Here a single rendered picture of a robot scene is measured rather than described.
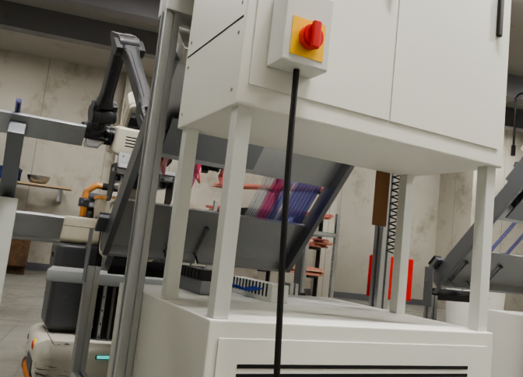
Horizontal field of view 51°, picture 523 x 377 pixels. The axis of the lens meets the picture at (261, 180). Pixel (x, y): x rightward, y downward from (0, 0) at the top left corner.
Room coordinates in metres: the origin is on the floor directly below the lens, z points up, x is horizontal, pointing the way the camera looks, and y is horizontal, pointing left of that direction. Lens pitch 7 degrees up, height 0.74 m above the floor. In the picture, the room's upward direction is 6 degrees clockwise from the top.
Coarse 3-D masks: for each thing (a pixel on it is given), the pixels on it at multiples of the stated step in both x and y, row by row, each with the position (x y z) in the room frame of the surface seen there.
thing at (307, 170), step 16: (176, 80) 1.45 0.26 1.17; (176, 96) 1.48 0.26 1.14; (176, 112) 1.52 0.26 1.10; (176, 128) 1.51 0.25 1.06; (176, 144) 1.55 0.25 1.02; (208, 144) 1.58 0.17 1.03; (224, 144) 1.59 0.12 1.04; (208, 160) 1.62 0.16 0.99; (224, 160) 1.64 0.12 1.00; (256, 160) 1.67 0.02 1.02; (272, 160) 1.74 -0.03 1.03; (304, 160) 1.77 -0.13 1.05; (320, 160) 1.79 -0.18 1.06; (272, 176) 1.78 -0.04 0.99; (304, 176) 1.82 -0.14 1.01; (320, 176) 1.84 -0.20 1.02
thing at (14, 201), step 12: (0, 204) 1.50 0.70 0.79; (12, 204) 1.52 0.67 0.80; (0, 216) 1.51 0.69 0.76; (12, 216) 1.52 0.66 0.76; (0, 228) 1.51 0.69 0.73; (12, 228) 1.52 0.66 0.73; (0, 240) 1.51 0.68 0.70; (0, 252) 1.51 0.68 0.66; (0, 264) 1.51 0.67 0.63; (0, 276) 1.52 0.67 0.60; (0, 288) 1.52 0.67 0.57; (0, 300) 1.52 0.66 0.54
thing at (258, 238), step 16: (128, 208) 1.72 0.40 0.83; (160, 208) 1.76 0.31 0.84; (192, 208) 1.80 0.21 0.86; (128, 224) 1.77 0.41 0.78; (160, 224) 1.81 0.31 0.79; (192, 224) 1.85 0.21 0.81; (208, 224) 1.86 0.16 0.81; (240, 224) 1.91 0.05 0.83; (256, 224) 1.93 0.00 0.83; (272, 224) 1.95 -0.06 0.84; (288, 224) 1.97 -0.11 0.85; (128, 240) 1.82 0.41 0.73; (160, 240) 1.86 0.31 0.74; (192, 240) 1.90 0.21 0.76; (208, 240) 1.92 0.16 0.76; (240, 240) 1.96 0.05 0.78; (256, 240) 1.98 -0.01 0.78; (272, 240) 2.01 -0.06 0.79; (288, 240) 2.03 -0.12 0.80; (240, 256) 2.02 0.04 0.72; (256, 256) 2.05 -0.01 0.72; (272, 256) 2.07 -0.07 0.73
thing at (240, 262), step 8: (112, 248) 1.80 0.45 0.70; (120, 248) 1.82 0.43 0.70; (152, 248) 1.88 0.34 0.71; (152, 256) 1.85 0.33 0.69; (160, 256) 1.87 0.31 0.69; (184, 256) 1.91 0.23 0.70; (192, 256) 1.93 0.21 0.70; (200, 256) 1.95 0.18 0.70; (208, 256) 1.96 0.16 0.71; (208, 264) 1.95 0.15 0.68; (240, 264) 2.00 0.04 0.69; (248, 264) 2.02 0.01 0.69; (256, 264) 2.04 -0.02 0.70; (264, 264) 2.06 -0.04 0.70; (272, 264) 2.08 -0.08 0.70
